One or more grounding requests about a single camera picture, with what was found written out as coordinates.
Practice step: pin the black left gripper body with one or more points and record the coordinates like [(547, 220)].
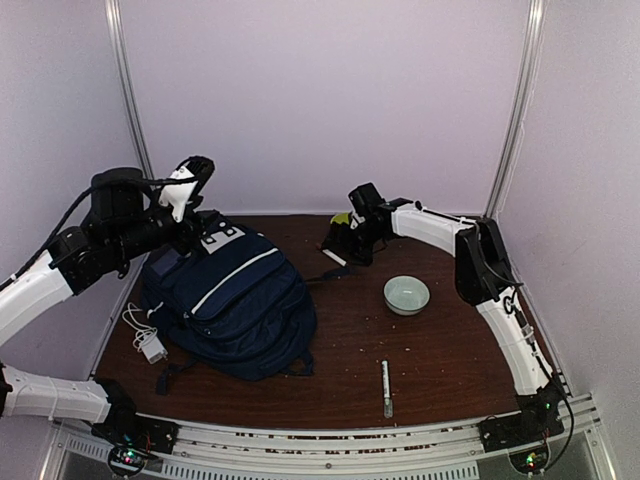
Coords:
[(189, 226)]

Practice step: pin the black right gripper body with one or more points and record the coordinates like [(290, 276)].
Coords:
[(347, 240)]

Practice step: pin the navy blue student backpack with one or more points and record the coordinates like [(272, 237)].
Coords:
[(234, 302)]

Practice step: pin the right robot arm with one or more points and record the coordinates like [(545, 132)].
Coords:
[(483, 278)]

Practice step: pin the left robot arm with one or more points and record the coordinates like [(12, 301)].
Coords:
[(129, 216)]

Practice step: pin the white red marker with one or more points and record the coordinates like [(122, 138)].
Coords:
[(334, 257)]

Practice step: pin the lime green bowl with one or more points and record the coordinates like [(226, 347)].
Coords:
[(341, 219)]

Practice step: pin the pale blue ceramic bowl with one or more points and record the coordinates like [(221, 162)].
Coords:
[(406, 295)]

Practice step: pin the white green marker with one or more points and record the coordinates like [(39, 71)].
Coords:
[(388, 410)]

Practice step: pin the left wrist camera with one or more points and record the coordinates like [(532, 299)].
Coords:
[(185, 184)]

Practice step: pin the white charger with cable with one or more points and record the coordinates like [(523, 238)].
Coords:
[(146, 337)]

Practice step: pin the left aluminium corner post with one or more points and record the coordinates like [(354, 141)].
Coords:
[(118, 42)]

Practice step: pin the aluminium corner post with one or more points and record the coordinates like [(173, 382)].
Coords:
[(118, 42), (523, 94)]

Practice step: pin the aluminium front rail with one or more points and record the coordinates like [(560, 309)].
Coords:
[(448, 450)]

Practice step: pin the right aluminium corner post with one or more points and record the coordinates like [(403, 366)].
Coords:
[(523, 94)]

